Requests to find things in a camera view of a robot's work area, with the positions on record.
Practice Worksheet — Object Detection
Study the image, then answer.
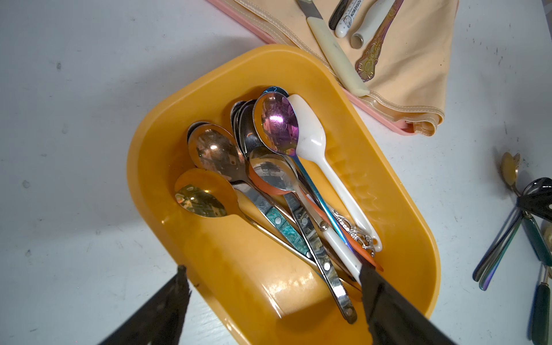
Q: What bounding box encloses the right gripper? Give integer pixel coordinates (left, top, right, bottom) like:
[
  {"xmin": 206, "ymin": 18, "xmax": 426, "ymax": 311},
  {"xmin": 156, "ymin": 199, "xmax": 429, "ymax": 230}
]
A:
[{"xmin": 516, "ymin": 188, "xmax": 552, "ymax": 222}]

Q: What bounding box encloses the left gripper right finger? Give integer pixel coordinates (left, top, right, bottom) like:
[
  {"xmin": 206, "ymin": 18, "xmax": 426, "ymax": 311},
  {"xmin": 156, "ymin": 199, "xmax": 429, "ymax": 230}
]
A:
[{"xmin": 359, "ymin": 264, "xmax": 454, "ymax": 345}]

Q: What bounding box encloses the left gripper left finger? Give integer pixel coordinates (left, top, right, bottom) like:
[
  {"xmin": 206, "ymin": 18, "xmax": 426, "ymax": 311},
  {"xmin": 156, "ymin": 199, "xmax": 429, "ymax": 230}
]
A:
[{"xmin": 102, "ymin": 265, "xmax": 191, "ymax": 344}]

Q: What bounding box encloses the orange plastic spoon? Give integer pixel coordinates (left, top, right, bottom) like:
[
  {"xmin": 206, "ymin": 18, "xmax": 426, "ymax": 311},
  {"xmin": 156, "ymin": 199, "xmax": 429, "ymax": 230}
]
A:
[{"xmin": 248, "ymin": 167, "xmax": 384, "ymax": 272}]

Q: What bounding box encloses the yellow plastic storage box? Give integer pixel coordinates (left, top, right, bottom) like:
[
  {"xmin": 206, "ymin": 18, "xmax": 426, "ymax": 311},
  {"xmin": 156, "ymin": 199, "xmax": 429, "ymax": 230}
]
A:
[{"xmin": 126, "ymin": 45, "xmax": 441, "ymax": 344}]

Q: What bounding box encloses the gold metal spoon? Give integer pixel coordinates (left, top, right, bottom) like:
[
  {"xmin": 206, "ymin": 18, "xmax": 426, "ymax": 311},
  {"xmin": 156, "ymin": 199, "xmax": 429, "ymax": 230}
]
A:
[{"xmin": 175, "ymin": 184, "xmax": 318, "ymax": 270}]

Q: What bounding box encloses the copper rose gold spoon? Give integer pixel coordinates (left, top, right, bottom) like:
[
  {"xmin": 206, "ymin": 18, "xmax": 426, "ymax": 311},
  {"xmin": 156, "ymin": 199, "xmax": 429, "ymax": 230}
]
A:
[{"xmin": 187, "ymin": 122, "xmax": 254, "ymax": 187}]

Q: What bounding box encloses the white plastic spoon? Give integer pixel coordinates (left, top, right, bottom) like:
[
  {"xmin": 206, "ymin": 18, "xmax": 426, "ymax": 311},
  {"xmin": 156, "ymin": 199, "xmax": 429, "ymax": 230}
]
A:
[{"xmin": 287, "ymin": 94, "xmax": 383, "ymax": 252}]

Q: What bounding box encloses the pink handled steel spoon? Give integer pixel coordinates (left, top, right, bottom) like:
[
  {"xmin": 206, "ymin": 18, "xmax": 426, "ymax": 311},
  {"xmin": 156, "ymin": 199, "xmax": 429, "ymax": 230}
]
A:
[{"xmin": 231, "ymin": 101, "xmax": 362, "ymax": 282}]

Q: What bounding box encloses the rainbow iridescent spoon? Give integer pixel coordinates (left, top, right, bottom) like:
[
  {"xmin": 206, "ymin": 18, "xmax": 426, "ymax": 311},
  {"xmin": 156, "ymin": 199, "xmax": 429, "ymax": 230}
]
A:
[{"xmin": 253, "ymin": 93, "xmax": 346, "ymax": 244}]

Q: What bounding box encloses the green handled steel spoon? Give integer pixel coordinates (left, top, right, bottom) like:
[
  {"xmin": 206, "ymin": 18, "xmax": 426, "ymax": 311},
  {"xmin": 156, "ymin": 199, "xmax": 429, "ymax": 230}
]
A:
[{"xmin": 231, "ymin": 181, "xmax": 313, "ymax": 260}]

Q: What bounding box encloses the blue metal spoon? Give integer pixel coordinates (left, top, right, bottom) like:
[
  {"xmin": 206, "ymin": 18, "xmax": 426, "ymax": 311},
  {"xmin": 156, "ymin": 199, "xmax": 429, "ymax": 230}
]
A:
[{"xmin": 262, "ymin": 86, "xmax": 289, "ymax": 97}]

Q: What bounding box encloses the black metal spoon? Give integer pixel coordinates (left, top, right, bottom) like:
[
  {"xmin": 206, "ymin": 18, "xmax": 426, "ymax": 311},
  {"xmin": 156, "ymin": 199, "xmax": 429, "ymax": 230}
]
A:
[{"xmin": 472, "ymin": 178, "xmax": 551, "ymax": 291}]

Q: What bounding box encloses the dark green handled spoon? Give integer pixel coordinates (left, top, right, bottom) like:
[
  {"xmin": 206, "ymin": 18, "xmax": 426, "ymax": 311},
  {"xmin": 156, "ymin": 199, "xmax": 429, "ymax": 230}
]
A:
[{"xmin": 523, "ymin": 212, "xmax": 551, "ymax": 344}]

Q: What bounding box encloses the cream handled knife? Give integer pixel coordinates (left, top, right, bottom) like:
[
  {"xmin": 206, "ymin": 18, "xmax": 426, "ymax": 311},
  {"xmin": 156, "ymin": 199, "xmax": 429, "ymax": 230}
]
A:
[{"xmin": 297, "ymin": 0, "xmax": 369, "ymax": 97}]

